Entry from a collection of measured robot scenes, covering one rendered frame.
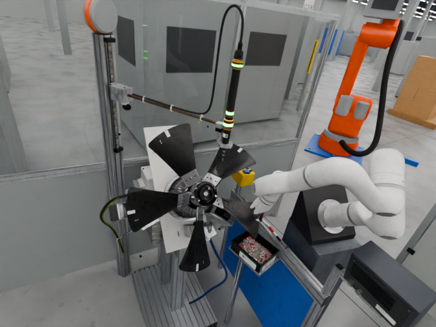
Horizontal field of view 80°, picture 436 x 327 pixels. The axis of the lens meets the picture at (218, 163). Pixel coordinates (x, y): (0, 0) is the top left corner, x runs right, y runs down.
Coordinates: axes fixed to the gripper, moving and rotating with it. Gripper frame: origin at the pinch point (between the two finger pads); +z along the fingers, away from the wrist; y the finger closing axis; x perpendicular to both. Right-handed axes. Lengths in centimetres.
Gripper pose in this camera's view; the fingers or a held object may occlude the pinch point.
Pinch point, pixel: (255, 215)
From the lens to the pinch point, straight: 139.9
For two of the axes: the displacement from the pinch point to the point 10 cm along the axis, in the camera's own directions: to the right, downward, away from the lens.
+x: 4.0, 7.3, -5.5
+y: -8.8, 1.4, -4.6
